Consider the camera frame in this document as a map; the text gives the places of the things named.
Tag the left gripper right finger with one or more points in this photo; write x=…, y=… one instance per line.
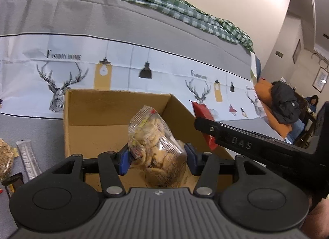
x=206, y=166

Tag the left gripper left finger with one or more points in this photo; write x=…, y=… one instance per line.
x=111, y=166

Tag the clear bag of cookies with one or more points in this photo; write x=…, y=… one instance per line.
x=155, y=151

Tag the red packet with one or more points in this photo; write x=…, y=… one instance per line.
x=203, y=122

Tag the silver stick packet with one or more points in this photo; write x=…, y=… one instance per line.
x=28, y=158

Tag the right hand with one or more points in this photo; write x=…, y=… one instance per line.
x=316, y=223

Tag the cardboard box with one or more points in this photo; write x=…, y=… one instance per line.
x=97, y=121

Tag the black jacket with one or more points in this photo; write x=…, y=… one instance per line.
x=284, y=106

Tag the seated person in background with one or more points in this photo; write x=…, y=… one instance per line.
x=307, y=106

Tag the orange cushion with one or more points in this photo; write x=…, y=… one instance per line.
x=264, y=92

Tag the dark chocolate bar packet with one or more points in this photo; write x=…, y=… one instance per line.
x=12, y=183

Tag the peanut snack bag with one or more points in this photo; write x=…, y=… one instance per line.
x=6, y=159

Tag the deer print sofa cover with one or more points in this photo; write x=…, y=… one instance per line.
x=49, y=47

